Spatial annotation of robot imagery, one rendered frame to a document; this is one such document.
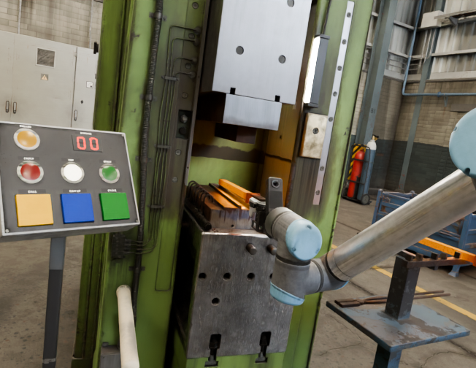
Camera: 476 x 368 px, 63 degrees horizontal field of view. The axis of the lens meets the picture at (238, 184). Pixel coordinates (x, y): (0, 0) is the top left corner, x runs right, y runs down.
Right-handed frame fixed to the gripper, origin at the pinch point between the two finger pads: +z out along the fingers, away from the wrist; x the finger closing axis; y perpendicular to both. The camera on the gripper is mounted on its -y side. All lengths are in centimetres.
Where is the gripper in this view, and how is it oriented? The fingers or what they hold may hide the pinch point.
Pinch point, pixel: (255, 198)
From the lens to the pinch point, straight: 126.4
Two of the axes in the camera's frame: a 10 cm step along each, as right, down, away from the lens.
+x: 9.4, 0.8, 3.3
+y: -1.4, 9.8, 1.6
